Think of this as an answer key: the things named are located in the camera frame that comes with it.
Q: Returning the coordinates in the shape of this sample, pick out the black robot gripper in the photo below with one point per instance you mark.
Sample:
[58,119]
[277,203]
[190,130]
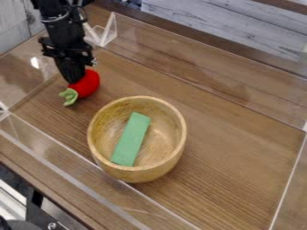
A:
[63,18]

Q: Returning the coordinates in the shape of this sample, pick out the red plush strawberry toy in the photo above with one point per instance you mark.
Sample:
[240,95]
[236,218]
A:
[83,88]

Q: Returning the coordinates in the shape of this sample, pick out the green rectangular block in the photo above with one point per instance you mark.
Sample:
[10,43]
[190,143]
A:
[129,145]

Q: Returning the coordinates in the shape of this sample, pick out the round wooden bowl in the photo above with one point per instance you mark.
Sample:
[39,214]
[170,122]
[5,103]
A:
[163,144]

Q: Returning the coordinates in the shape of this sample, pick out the black table clamp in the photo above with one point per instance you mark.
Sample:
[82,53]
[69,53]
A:
[46,215]

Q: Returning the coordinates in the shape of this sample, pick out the clear acrylic corner bracket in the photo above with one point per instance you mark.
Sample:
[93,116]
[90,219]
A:
[102,35]

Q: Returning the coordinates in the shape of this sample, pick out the clear acrylic tray wall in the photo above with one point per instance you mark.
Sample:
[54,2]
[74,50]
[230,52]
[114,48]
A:
[241,179]

